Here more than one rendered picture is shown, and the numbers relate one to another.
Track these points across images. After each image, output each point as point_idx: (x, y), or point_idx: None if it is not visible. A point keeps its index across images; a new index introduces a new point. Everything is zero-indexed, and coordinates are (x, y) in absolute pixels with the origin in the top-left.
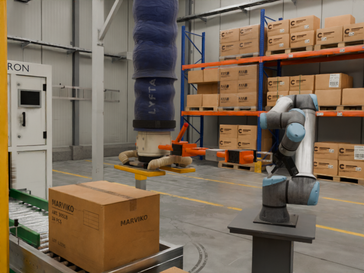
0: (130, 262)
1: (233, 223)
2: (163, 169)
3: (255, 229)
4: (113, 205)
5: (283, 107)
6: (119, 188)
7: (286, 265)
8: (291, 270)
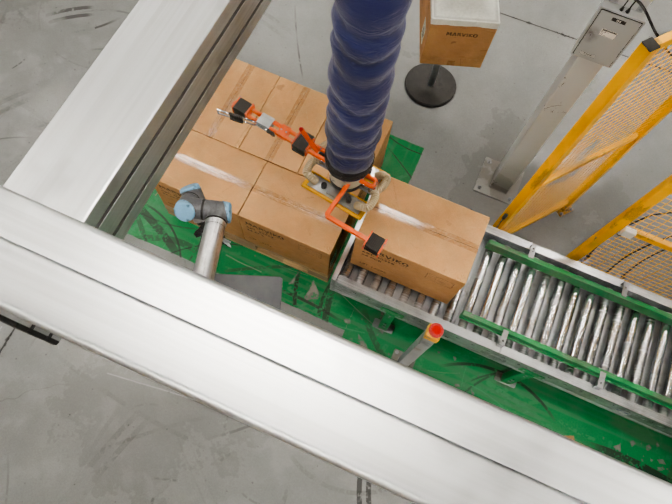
0: (362, 219)
1: (276, 288)
2: None
3: (250, 277)
4: None
5: (198, 257)
6: (413, 246)
7: None
8: None
